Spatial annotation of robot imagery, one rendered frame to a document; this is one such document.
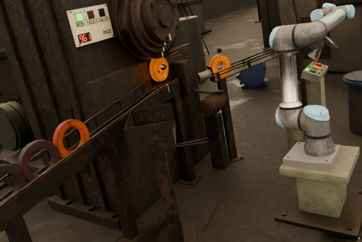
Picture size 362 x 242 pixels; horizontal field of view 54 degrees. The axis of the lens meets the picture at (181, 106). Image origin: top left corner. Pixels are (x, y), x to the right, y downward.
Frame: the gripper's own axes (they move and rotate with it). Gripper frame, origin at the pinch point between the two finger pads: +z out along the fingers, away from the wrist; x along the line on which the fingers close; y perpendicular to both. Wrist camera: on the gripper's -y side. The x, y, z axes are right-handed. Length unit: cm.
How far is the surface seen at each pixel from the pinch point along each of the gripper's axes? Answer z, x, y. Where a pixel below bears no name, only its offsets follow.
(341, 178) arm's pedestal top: 26, 73, -38
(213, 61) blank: 12, 22, 60
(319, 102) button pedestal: 26.7, -2.3, -9.2
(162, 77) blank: 16, 61, 73
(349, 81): 19.0, -36.5, -20.0
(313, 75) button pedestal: 7.6, 4.6, -1.6
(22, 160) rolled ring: 21, 159, 72
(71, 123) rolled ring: 16, 132, 73
